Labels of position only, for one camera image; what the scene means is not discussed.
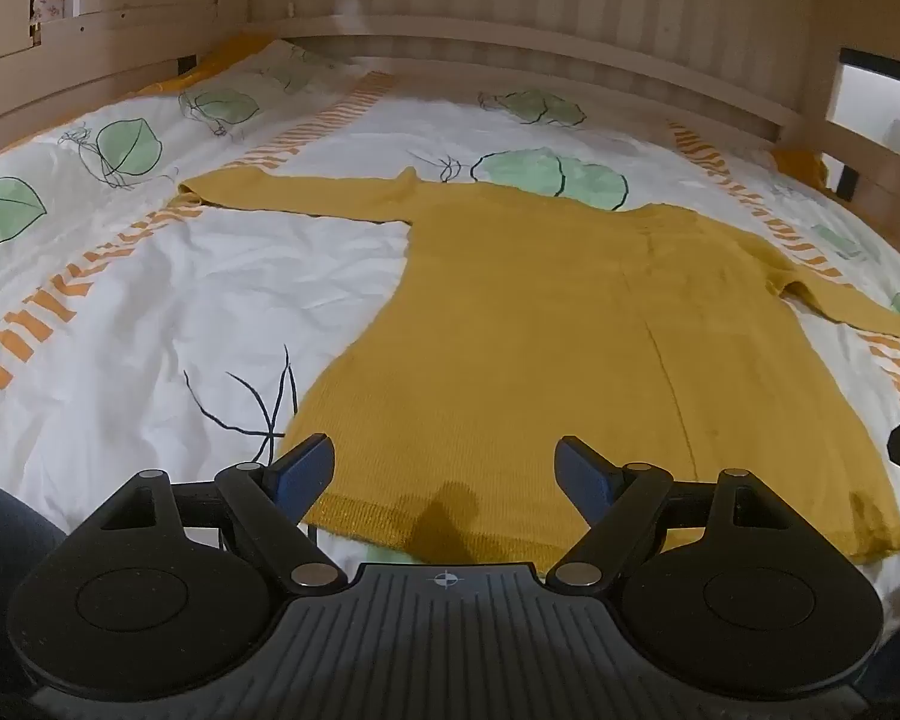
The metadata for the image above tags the light wooden bed frame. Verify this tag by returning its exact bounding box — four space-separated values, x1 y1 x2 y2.
0 0 900 278

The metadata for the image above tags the white leaf-print bed cover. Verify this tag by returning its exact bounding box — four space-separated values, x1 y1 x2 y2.
0 37 900 616

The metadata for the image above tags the mustard yellow knit sweater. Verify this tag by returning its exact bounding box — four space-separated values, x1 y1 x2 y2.
176 165 900 567

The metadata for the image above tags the black metal frame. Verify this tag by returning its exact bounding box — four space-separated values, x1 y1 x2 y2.
837 47 900 202

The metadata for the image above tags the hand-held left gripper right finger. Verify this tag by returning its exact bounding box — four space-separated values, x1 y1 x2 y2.
545 434 820 593

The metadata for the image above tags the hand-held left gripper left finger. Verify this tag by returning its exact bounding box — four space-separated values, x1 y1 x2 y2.
75 433 350 595

